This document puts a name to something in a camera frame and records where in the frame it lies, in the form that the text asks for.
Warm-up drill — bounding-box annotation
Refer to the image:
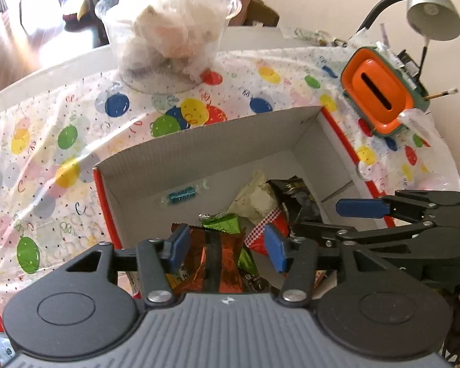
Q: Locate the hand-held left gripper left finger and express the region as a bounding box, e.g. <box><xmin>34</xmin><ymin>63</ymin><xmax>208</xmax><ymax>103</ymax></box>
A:
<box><xmin>65</xmin><ymin>223</ymin><xmax>192</xmax><ymax>307</ymax></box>

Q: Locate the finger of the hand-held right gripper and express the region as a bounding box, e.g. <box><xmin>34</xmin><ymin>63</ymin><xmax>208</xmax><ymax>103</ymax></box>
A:
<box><xmin>335</xmin><ymin>189</ymin><xmax>460</xmax><ymax>225</ymax></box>
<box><xmin>293</xmin><ymin>220</ymin><xmax>438</xmax><ymax>251</ymax></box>

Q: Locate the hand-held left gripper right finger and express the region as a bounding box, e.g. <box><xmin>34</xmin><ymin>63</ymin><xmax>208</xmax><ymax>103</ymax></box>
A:
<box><xmin>264</xmin><ymin>223</ymin><xmax>388</xmax><ymax>308</ymax></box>

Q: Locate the red checkered snack bag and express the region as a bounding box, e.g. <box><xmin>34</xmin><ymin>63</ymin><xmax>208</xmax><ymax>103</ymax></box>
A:
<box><xmin>245</xmin><ymin>207</ymin><xmax>292</xmax><ymax>255</ymax></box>

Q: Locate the orange black-banded snack bag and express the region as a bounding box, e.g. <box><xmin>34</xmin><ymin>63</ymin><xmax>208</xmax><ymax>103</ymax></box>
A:
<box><xmin>172</xmin><ymin>224</ymin><xmax>250</xmax><ymax>296</ymax></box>

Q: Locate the green snack packet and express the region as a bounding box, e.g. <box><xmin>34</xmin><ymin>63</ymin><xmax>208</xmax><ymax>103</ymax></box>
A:
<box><xmin>198</xmin><ymin>213</ymin><xmax>271</xmax><ymax>290</ymax></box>

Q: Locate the teal candy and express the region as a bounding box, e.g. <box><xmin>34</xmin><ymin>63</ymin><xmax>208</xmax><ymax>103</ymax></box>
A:
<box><xmin>161</xmin><ymin>186</ymin><xmax>208</xmax><ymax>205</ymax></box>

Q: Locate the black snack packet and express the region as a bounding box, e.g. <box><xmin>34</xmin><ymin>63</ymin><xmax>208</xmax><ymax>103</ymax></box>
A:
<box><xmin>266</xmin><ymin>176</ymin><xmax>323</xmax><ymax>227</ymax></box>

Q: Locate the cream snack packet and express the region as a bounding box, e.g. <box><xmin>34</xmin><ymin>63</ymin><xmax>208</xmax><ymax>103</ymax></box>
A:
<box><xmin>228</xmin><ymin>171</ymin><xmax>278</xmax><ymax>223</ymax></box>

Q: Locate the red cardboard box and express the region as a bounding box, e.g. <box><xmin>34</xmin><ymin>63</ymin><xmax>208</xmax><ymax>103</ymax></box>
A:
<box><xmin>92</xmin><ymin>105</ymin><xmax>399</xmax><ymax>300</ymax></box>

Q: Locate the clear plastic bag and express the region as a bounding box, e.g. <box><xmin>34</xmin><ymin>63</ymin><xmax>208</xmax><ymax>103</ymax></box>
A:
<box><xmin>399</xmin><ymin>109</ymin><xmax>441</xmax><ymax>147</ymax></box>

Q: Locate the orange green desk organizer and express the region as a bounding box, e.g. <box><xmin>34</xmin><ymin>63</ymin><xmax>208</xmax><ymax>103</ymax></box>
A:
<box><xmin>339</xmin><ymin>46</ymin><xmax>432</xmax><ymax>137</ymax></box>

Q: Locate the balloon print plastic tablecloth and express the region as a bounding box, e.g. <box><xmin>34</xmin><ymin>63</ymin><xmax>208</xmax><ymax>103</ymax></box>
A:
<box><xmin>0</xmin><ymin>44</ymin><xmax>460</xmax><ymax>353</ymax></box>

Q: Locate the bunch of keys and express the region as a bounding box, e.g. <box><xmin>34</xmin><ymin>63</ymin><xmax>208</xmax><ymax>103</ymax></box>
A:
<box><xmin>287</xmin><ymin>27</ymin><xmax>349</xmax><ymax>47</ymax></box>

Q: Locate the clear plastic tub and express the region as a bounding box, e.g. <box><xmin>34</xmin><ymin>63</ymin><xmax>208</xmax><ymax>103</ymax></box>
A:
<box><xmin>95</xmin><ymin>0</ymin><xmax>243</xmax><ymax>94</ymax></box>

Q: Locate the silver desk lamp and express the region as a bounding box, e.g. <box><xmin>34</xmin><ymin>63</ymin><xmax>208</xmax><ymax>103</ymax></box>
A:
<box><xmin>358</xmin><ymin>0</ymin><xmax>460</xmax><ymax>43</ymax></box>

